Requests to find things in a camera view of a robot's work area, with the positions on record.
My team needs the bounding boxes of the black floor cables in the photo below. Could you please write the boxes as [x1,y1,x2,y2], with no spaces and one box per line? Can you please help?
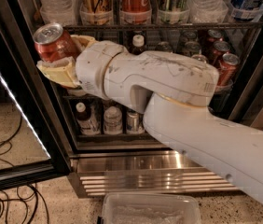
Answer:
[0,114,50,224]

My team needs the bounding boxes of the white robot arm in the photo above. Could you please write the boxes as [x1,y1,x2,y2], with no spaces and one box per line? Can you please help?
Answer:
[37,39,263,204]

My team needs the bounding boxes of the silver can bottom shelf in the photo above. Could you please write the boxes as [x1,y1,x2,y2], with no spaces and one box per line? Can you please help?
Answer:
[126,109,145,134]

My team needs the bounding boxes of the silver can rear middle shelf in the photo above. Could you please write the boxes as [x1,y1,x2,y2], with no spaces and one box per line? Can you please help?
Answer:
[179,30,198,47]

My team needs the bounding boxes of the clear water bottle top left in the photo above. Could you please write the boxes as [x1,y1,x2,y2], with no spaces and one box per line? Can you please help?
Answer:
[40,0,78,26]

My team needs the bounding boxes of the silver can shelf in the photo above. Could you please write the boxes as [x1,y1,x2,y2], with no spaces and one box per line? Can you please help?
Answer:
[191,54,209,63]
[179,30,198,47]
[126,109,145,134]
[182,41,201,57]

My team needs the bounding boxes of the black glass fridge door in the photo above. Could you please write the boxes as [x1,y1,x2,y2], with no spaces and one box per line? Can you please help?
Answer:
[0,0,70,191]

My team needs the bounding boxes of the gold can rear middle shelf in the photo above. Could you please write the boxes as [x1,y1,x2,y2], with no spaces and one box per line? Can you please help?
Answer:
[155,41,173,53]

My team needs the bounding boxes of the gold tall can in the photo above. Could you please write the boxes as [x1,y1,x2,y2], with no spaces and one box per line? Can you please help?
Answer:
[80,0,113,25]

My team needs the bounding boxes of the clear plastic bin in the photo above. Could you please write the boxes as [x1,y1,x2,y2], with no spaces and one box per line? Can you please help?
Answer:
[97,192,201,224]

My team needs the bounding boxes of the red can rear middle shelf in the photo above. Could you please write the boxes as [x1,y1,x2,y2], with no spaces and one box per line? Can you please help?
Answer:
[202,29,224,49]

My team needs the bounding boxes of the clear water bottle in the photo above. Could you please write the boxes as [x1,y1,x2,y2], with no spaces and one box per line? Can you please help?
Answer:
[188,0,228,23]
[40,0,78,26]

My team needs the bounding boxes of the juice bottle bottom shelf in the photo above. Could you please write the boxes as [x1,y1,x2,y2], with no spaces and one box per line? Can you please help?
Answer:
[76,102,101,135]

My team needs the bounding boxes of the silver can front middle shelf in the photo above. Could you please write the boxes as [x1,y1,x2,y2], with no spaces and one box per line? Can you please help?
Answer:
[191,54,209,63]

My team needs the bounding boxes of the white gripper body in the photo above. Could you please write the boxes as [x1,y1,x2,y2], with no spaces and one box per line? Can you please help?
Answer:
[75,40,129,101]

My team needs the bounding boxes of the red can front middle shelf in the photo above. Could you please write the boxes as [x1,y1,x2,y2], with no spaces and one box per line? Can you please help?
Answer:
[216,53,240,86]

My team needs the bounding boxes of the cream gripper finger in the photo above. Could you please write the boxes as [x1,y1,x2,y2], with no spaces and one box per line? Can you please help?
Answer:
[71,35,96,52]
[36,57,79,88]

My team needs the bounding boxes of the clear water bottle top right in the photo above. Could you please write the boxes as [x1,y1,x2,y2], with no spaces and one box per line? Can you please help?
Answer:
[188,0,228,23]

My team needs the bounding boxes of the red can shelf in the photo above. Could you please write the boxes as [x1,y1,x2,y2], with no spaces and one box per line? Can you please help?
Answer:
[208,41,231,65]
[202,29,224,49]
[216,53,240,86]

